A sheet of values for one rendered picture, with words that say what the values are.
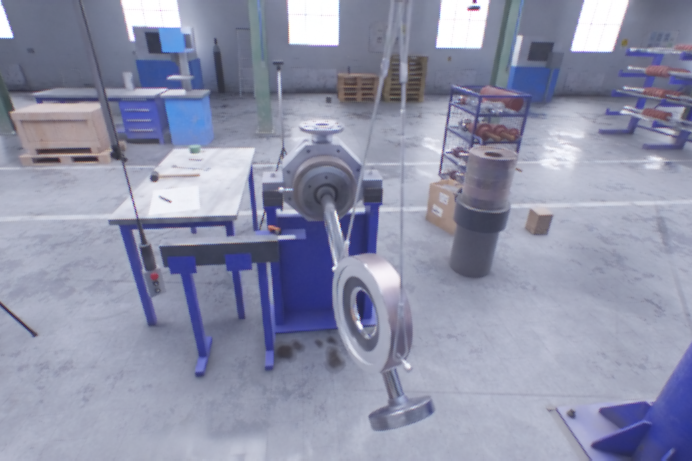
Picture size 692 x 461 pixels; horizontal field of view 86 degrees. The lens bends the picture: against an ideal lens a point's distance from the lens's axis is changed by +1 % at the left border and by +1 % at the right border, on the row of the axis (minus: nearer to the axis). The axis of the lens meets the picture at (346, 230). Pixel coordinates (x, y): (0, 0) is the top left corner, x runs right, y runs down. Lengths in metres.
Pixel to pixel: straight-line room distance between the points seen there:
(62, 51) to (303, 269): 13.54
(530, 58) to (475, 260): 11.18
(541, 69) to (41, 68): 15.70
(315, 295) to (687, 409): 2.07
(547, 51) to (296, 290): 12.64
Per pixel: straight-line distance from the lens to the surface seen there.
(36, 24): 15.69
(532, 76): 14.16
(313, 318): 2.84
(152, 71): 12.83
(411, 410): 1.16
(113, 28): 14.74
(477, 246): 3.35
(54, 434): 2.70
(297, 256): 2.61
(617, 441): 2.53
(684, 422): 2.31
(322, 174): 2.06
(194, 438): 2.37
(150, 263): 1.68
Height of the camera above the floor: 1.90
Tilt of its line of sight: 28 degrees down
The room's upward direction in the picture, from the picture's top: 2 degrees clockwise
